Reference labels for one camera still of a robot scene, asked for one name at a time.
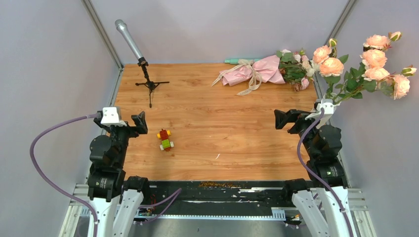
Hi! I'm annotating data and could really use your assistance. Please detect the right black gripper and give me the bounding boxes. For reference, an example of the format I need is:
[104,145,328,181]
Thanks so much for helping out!
[273,108,323,158]

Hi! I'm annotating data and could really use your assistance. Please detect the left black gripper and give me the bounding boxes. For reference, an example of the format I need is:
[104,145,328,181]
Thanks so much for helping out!
[95,111,147,166]

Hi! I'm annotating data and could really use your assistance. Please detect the pink flower bouquet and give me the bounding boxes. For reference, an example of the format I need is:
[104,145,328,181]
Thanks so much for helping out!
[220,49,316,91]

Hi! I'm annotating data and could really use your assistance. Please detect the cream printed ribbon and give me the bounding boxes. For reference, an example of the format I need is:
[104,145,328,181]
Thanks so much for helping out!
[211,59,262,96]

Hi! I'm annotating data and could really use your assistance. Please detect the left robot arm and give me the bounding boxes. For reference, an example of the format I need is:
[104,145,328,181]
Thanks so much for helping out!
[87,107,151,237]

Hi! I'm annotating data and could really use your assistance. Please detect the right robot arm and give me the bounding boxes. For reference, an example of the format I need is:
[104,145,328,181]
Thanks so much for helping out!
[274,109,357,237]

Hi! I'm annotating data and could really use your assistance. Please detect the toy brick car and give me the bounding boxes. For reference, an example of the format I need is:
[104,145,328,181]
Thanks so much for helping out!
[157,129,174,152]

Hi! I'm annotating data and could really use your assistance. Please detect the silver microphone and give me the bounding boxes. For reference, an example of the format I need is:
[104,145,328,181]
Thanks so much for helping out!
[115,19,145,65]

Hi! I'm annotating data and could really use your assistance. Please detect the peach artificial roses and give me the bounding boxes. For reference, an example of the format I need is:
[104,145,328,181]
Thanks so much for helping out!
[309,32,417,106]

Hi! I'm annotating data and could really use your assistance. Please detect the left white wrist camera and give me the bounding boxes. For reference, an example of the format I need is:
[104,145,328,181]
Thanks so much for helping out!
[100,107,127,126]

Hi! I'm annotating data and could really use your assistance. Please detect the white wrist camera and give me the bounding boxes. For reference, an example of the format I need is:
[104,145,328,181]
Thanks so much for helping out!
[306,98,335,121]
[100,107,127,126]

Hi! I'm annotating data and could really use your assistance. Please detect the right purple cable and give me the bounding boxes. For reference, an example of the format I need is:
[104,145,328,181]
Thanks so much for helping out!
[283,108,355,237]

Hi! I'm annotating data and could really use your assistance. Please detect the purple cable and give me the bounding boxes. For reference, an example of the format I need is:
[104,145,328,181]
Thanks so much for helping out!
[30,113,182,237]
[283,108,355,237]

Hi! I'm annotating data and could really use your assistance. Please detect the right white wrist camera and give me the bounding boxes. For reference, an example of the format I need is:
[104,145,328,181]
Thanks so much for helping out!
[306,98,335,121]

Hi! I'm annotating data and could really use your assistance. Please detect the teal cylindrical handle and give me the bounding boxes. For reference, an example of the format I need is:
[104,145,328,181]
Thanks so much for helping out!
[224,58,260,65]

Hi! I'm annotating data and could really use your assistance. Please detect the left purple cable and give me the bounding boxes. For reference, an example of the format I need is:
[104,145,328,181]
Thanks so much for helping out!
[30,113,182,237]

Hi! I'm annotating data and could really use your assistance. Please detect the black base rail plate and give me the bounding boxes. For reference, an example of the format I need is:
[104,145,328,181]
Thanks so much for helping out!
[141,180,294,207]

